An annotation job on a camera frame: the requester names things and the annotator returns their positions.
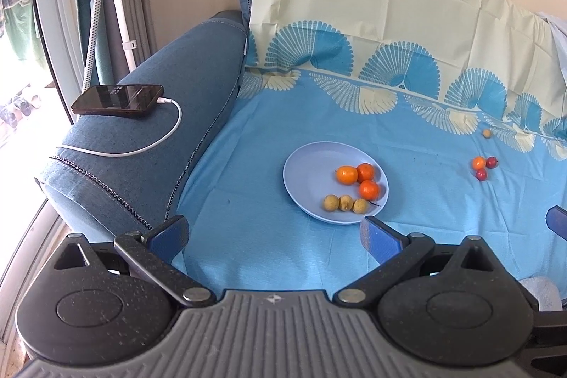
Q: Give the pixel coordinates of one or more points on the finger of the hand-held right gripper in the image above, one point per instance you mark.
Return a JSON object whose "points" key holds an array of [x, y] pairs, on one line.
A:
{"points": [[558, 219]]}

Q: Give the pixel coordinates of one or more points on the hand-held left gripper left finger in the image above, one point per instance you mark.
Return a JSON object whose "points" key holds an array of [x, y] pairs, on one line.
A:
{"points": [[170, 235]]}

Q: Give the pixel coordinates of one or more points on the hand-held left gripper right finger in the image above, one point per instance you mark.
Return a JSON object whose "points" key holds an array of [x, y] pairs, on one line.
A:
{"points": [[380, 238]]}

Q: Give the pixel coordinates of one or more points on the small orange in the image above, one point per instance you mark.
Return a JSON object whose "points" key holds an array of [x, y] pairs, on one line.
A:
{"points": [[479, 162], [346, 175], [370, 190], [366, 171]]}

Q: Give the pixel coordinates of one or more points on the light blue plate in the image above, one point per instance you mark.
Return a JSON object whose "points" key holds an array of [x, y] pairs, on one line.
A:
{"points": [[310, 170]]}

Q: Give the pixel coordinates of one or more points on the white fluffy towel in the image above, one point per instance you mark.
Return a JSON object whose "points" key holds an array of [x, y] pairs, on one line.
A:
{"points": [[542, 294]]}

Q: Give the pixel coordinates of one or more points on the red cherry plum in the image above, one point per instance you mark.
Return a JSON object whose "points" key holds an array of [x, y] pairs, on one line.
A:
{"points": [[481, 174], [492, 162]]}

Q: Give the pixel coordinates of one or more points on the black smartphone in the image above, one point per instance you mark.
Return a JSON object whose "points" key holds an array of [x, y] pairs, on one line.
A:
{"points": [[117, 99]]}

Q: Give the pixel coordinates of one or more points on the blue fan-print bed sheet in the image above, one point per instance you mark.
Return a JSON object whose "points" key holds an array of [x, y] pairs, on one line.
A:
{"points": [[265, 116]]}

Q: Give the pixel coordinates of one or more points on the pale floral cloth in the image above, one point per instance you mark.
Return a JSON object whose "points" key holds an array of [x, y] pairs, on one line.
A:
{"points": [[559, 50]]}

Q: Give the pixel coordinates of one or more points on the blue denim sofa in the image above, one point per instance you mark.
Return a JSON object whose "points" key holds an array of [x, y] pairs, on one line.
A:
{"points": [[177, 63]]}

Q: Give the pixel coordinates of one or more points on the row of shoes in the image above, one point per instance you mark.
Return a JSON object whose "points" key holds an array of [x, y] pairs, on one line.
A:
{"points": [[20, 108]]}

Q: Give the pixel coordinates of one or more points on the white door frame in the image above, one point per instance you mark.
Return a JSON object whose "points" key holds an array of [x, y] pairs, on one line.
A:
{"points": [[57, 28]]}

